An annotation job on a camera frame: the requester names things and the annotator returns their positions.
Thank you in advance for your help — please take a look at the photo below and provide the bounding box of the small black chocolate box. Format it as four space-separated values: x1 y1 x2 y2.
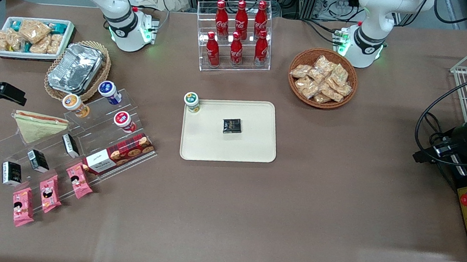
60 133 82 159
0 161 24 188
222 117 243 135
25 149 52 174

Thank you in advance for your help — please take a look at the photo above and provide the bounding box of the clear acrylic stepped display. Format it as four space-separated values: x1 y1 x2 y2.
0 75 164 227

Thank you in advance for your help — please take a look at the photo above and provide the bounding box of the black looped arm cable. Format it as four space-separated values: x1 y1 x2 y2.
412 64 467 169

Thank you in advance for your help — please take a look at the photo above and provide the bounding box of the plastic triangle sandwich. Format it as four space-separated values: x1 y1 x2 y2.
9 110 71 148

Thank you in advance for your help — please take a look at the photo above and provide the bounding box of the red tartan cookie box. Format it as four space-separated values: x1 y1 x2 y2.
82 127 157 180

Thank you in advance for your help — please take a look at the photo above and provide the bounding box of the blue lid yogurt cup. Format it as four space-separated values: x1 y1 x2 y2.
96 79 124 106

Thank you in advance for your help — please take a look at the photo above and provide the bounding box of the silver foil packet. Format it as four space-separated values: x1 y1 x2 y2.
46 40 105 96

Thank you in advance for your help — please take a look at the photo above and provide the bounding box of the red cola bottle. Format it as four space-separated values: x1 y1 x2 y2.
228 31 246 67
204 31 223 68
252 0 271 39
213 0 232 41
233 0 251 41
253 29 271 68

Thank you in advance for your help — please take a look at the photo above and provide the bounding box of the pink snack packet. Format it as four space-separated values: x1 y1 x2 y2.
9 185 38 229
63 161 96 201
37 173 65 216

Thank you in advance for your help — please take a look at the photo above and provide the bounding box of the clear acrylic bottle rack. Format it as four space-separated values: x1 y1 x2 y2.
191 0 277 79

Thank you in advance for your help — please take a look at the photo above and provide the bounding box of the light wicker basket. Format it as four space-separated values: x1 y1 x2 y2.
42 36 114 106

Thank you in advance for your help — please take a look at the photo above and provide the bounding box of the round brown wicker basket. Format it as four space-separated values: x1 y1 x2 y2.
285 45 361 113

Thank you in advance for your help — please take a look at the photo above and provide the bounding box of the red lid yogurt cup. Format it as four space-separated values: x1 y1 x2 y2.
112 110 138 134

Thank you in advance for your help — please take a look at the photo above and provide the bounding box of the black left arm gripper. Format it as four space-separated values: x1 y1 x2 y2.
412 114 467 169

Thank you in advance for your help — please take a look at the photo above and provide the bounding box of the cream plastic serving tray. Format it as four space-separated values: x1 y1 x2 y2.
179 93 282 170

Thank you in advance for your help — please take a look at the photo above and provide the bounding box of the orange lid yogurt cup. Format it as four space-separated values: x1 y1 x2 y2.
61 93 91 119

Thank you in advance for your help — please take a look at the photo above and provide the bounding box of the green lid yogurt cup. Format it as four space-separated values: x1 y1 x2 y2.
182 91 202 114

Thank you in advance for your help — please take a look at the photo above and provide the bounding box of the white rectangular snack tray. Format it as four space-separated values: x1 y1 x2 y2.
0 13 76 65

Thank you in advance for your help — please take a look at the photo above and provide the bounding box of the clear packet nut snack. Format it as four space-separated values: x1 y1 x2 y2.
334 82 353 97
307 67 327 85
312 92 333 105
319 83 345 103
294 76 315 92
290 63 312 80
330 62 350 86
300 84 322 101
313 54 338 75

